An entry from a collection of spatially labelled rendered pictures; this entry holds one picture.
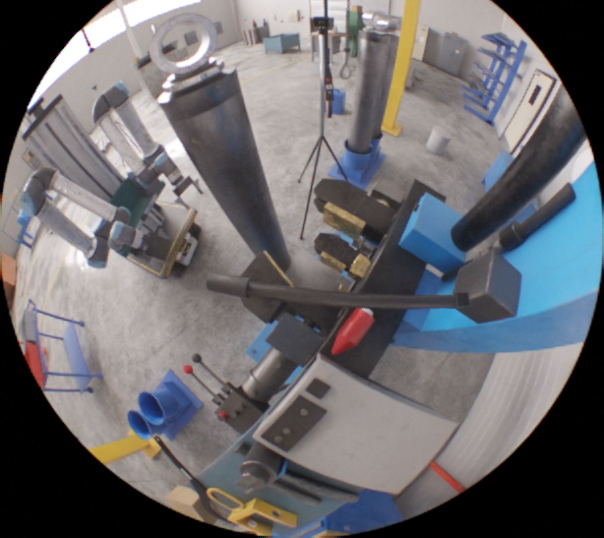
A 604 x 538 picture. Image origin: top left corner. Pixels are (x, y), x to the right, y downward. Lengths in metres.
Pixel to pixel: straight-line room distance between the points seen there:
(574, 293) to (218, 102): 0.68
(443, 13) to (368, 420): 11.11
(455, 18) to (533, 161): 10.57
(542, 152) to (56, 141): 1.90
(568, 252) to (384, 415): 0.42
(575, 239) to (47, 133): 1.91
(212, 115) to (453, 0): 10.87
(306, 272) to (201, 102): 1.30
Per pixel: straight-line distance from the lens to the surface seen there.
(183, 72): 0.51
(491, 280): 0.31
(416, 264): 0.61
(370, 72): 1.59
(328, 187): 0.77
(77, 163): 1.63
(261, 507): 0.82
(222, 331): 1.75
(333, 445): 0.48
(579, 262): 0.33
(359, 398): 0.44
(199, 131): 0.52
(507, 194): 0.45
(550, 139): 0.42
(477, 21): 10.98
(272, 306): 0.60
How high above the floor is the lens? 1.59
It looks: 63 degrees down
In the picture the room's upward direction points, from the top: 7 degrees counter-clockwise
